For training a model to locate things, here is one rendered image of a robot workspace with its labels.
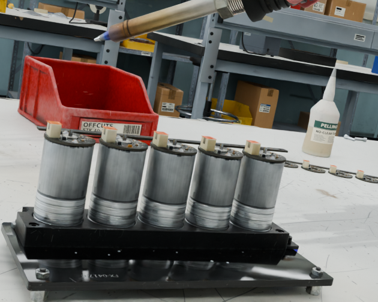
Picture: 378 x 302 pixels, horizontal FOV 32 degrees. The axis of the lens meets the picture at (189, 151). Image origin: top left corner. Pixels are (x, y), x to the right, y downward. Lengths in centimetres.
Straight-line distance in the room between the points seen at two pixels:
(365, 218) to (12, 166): 27
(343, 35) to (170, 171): 287
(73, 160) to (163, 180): 5
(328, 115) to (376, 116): 543
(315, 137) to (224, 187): 42
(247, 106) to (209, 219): 469
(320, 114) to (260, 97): 423
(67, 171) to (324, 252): 19
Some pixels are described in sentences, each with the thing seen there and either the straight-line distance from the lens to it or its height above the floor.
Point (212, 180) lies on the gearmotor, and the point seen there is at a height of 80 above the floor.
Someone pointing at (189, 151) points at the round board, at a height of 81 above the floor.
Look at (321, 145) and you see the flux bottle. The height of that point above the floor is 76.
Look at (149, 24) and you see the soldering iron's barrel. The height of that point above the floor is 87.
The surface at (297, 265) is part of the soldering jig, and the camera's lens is 37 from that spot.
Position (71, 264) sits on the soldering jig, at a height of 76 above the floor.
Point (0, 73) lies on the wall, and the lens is 479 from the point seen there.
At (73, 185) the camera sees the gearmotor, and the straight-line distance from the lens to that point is 32.
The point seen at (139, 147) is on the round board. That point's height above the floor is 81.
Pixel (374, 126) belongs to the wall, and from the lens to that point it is 620.
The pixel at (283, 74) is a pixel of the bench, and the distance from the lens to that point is 312.
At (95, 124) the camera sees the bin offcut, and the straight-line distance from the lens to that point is 61.
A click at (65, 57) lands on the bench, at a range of 334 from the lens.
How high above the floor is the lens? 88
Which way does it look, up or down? 12 degrees down
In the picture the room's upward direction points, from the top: 11 degrees clockwise
